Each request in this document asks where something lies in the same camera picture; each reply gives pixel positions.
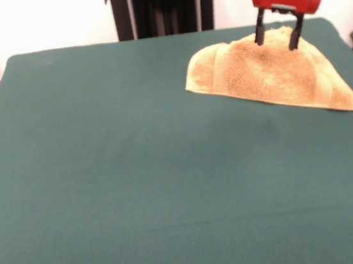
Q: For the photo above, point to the dark green table cloth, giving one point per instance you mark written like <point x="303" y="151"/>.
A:
<point x="138" y="191"/>

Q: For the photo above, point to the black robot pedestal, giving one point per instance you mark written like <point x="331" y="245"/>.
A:
<point x="161" y="8"/>

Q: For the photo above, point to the tan terry towel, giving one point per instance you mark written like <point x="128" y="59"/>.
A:
<point x="269" y="75"/>

